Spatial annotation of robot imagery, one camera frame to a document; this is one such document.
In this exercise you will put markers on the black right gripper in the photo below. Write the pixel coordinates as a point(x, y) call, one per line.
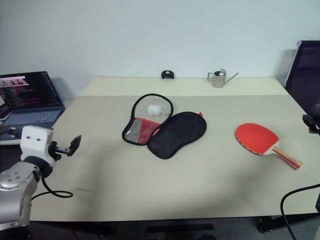
point(316, 128)

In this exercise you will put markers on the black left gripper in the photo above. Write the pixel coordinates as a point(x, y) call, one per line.
point(56, 151)

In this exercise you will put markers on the red table tennis paddle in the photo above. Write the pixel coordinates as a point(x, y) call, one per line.
point(257, 138)

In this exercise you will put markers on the black red paddle case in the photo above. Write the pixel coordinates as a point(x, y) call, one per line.
point(172, 132)

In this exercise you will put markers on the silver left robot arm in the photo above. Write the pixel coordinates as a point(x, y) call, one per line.
point(15, 180)

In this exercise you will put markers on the white ping pong ball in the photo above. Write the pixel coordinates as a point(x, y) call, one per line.
point(153, 110)

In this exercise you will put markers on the black office chair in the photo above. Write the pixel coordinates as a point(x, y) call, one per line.
point(306, 75)

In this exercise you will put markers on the black laptop charger plug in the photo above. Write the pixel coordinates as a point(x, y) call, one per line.
point(14, 133)

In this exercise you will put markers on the open dark blue laptop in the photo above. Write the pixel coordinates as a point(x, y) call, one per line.
point(32, 100)

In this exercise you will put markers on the white side table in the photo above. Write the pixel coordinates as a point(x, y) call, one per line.
point(10, 142)

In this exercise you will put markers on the silver metal watering can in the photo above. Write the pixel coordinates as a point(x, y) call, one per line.
point(219, 80)

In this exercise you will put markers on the small black clamp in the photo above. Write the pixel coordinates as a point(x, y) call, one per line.
point(167, 75)

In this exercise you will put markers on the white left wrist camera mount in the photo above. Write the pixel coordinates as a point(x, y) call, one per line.
point(33, 142)

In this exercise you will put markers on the black table leg frame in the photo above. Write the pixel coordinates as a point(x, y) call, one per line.
point(272, 222)

